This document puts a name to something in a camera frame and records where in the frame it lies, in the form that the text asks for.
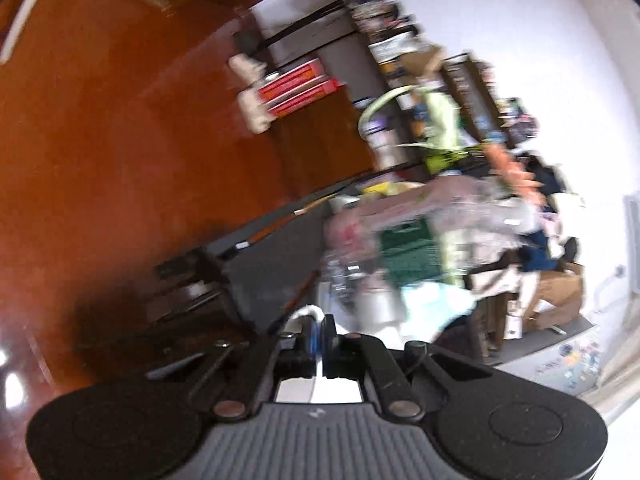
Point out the grey refrigerator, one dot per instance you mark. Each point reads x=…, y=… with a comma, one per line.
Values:
x=550, y=355

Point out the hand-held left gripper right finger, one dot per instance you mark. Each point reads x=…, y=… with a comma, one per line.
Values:
x=331, y=346

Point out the red flat box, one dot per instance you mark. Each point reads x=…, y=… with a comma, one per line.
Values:
x=292, y=79
x=305, y=97

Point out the pale green bag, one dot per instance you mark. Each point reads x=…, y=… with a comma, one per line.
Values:
x=442, y=115

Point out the brown wooden cabinet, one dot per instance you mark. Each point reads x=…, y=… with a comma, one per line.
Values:
x=325, y=150

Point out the white garment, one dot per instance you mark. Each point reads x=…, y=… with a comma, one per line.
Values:
x=320, y=391

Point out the cluttered black shelf unit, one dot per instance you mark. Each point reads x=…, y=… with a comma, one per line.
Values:
x=465, y=90

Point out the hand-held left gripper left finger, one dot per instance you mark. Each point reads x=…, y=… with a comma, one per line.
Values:
x=311, y=342

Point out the navy blue cloth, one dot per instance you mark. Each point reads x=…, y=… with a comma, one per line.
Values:
x=542, y=252

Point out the brown cardboard box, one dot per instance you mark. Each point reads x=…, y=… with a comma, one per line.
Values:
x=555, y=290

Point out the pile of pale clothes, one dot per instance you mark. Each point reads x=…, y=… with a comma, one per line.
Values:
x=450, y=210

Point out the green plastic crate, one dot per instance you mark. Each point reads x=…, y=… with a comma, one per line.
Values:
x=410, y=255

